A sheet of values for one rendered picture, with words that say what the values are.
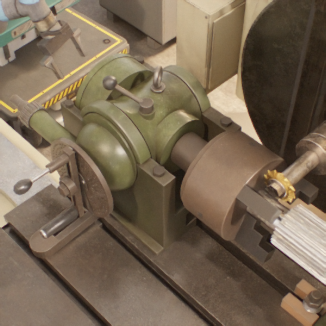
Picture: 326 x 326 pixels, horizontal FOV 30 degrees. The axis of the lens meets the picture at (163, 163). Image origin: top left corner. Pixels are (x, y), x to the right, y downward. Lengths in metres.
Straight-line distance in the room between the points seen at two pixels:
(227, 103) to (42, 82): 0.94
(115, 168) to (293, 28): 0.43
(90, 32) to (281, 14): 1.90
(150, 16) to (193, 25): 1.88
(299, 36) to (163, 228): 0.47
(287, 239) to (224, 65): 0.55
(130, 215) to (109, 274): 0.14
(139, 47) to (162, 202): 2.29
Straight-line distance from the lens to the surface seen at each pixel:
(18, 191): 1.14
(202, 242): 1.37
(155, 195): 1.22
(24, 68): 2.88
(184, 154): 1.22
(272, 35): 1.27
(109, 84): 1.21
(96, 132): 1.22
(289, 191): 1.10
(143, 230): 1.37
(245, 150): 1.14
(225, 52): 1.50
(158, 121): 1.23
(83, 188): 1.25
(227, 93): 3.17
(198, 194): 1.14
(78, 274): 1.34
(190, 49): 1.49
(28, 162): 1.90
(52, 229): 1.29
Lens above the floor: 2.14
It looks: 49 degrees down
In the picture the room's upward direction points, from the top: straight up
